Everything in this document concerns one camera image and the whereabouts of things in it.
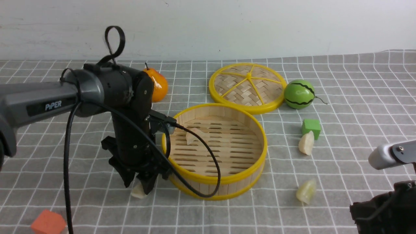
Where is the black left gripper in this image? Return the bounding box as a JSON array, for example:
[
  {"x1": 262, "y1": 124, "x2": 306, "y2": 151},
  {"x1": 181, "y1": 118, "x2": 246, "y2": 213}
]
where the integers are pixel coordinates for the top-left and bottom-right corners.
[{"x1": 101, "y1": 110, "x2": 173, "y2": 195}]

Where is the white dumpling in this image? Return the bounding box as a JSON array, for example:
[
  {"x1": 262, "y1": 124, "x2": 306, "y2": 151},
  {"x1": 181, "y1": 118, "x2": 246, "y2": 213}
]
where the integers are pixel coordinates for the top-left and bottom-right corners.
[
  {"x1": 298, "y1": 131, "x2": 315, "y2": 156},
  {"x1": 130, "y1": 182, "x2": 150, "y2": 199}
]

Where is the pinkish dumpling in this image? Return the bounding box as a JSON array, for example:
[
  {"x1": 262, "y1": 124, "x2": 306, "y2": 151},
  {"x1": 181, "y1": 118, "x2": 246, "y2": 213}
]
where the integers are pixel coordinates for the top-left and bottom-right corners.
[{"x1": 186, "y1": 128, "x2": 209, "y2": 145}]

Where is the yellowish dumpling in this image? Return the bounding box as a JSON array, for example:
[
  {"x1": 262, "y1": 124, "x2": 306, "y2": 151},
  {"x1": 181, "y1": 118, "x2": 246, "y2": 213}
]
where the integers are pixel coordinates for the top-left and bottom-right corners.
[{"x1": 296, "y1": 179, "x2": 317, "y2": 205}]

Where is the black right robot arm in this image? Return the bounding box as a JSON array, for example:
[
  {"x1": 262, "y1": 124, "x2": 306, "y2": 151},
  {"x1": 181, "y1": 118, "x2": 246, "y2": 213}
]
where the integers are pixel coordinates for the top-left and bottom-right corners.
[{"x1": 349, "y1": 181, "x2": 416, "y2": 234}]

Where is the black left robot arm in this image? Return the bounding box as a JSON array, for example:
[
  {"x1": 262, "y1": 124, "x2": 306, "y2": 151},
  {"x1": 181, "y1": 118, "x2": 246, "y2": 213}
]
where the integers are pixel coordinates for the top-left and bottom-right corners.
[{"x1": 0, "y1": 62, "x2": 172, "y2": 194}]

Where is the bamboo steamer tray yellow rim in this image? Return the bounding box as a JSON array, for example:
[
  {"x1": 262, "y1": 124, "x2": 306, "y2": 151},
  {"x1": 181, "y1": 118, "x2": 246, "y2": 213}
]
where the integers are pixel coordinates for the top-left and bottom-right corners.
[{"x1": 169, "y1": 103, "x2": 267, "y2": 201}]

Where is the woven bamboo steamer lid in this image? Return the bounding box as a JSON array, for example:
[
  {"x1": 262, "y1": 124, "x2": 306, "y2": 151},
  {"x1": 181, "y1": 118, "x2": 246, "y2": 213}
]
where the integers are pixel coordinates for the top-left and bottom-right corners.
[{"x1": 208, "y1": 63, "x2": 287, "y2": 115}]

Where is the orange toy pear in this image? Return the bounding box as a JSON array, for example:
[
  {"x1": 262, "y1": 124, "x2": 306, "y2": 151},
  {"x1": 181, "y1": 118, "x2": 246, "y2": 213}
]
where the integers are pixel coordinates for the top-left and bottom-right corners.
[{"x1": 144, "y1": 63, "x2": 168, "y2": 103}]

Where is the orange cube block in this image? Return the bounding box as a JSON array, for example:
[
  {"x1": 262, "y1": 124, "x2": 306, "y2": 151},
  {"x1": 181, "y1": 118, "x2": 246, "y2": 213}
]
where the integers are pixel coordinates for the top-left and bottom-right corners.
[{"x1": 30, "y1": 209, "x2": 66, "y2": 234}]

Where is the grey checked tablecloth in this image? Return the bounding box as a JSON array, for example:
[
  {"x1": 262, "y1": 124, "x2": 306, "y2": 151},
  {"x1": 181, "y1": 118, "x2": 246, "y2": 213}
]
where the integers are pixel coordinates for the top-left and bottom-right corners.
[{"x1": 0, "y1": 50, "x2": 416, "y2": 234}]

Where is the green toy watermelon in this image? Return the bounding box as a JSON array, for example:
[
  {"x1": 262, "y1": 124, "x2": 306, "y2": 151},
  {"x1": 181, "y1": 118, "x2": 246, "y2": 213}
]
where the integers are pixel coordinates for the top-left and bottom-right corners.
[{"x1": 284, "y1": 79, "x2": 328, "y2": 110}]

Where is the green cube block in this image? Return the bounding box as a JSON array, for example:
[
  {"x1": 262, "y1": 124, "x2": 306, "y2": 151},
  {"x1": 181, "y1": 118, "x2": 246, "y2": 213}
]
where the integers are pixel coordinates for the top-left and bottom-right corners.
[{"x1": 301, "y1": 119, "x2": 321, "y2": 140}]

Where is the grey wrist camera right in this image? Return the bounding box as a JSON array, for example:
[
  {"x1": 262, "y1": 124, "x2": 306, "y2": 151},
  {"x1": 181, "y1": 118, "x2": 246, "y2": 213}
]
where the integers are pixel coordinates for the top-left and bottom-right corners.
[{"x1": 368, "y1": 140, "x2": 416, "y2": 170}]

